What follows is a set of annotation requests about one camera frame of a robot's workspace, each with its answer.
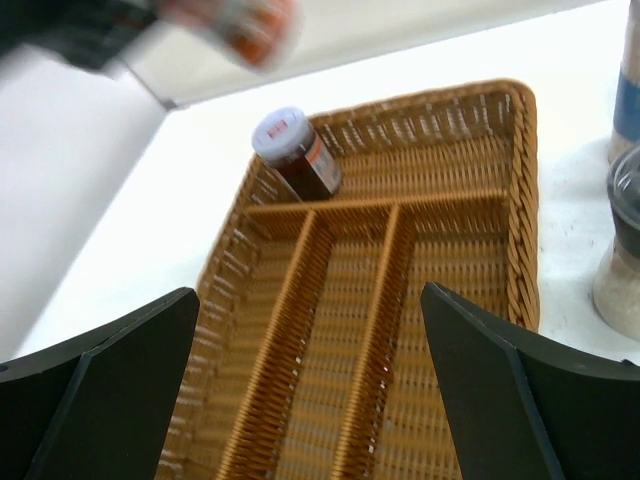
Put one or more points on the clear-cap grinder bottle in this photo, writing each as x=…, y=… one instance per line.
x=616, y=284

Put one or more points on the silver-lid blue-label shaker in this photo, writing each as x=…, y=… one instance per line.
x=625, y=131

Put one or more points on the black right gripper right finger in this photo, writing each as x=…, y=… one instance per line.
x=522, y=406

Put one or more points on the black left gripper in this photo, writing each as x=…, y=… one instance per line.
x=86, y=34

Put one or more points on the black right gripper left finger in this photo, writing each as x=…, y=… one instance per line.
x=99, y=405

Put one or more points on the brown wicker divided tray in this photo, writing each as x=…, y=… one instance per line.
x=310, y=358

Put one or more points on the white-lid sauce jar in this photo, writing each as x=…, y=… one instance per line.
x=286, y=142
x=255, y=34

